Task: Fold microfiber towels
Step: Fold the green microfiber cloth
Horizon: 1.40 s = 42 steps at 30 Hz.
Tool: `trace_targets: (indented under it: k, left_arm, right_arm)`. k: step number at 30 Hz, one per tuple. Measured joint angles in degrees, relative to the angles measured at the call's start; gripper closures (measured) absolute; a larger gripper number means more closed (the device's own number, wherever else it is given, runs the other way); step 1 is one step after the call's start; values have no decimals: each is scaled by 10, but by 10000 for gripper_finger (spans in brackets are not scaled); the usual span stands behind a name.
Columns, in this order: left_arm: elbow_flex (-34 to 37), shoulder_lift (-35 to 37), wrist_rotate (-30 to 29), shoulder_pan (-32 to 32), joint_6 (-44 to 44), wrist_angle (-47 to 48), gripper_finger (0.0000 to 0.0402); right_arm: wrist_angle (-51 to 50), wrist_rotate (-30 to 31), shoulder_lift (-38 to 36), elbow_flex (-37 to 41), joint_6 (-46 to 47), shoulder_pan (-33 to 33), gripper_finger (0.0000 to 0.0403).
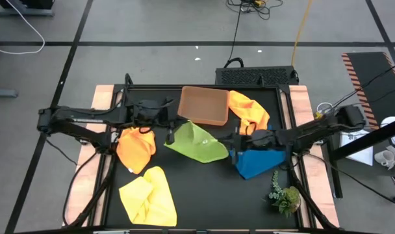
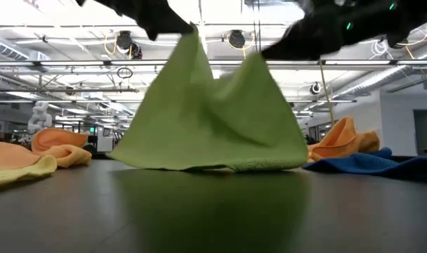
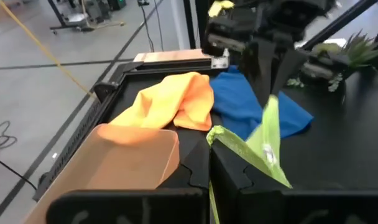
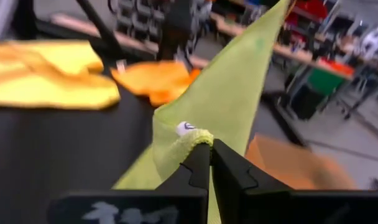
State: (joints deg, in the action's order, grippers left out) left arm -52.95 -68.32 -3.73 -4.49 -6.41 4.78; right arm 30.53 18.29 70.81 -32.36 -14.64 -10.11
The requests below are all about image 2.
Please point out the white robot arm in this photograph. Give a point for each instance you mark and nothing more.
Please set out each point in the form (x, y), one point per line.
(39, 119)

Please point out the silver ventilation duct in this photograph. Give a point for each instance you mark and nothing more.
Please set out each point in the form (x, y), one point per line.
(375, 82)
(6, 49)

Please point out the blue microfiber towel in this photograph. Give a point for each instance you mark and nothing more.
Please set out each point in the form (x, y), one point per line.
(375, 165)

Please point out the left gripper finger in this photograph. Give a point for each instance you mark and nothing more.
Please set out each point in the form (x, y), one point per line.
(168, 26)

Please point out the long ceiling light strip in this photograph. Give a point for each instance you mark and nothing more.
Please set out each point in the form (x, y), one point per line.
(76, 63)

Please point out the green microfiber towel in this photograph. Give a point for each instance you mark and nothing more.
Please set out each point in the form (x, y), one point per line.
(206, 133)

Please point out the orange microfiber towel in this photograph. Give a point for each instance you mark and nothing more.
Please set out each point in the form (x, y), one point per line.
(59, 140)
(340, 140)

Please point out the yellow microfiber towel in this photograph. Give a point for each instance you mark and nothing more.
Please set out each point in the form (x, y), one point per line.
(24, 174)

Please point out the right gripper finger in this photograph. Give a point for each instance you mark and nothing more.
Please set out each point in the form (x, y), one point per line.
(301, 42)

